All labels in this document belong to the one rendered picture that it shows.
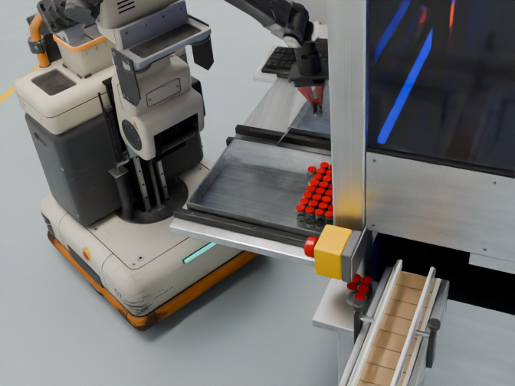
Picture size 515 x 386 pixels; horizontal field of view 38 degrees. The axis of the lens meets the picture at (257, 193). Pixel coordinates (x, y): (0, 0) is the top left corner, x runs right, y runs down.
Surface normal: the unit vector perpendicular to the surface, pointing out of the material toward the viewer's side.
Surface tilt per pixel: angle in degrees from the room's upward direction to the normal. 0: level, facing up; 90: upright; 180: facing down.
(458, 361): 90
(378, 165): 90
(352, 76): 90
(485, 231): 90
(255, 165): 0
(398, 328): 0
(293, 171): 0
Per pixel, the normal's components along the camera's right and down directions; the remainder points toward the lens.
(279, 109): -0.09, -0.76
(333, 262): -0.39, 0.62
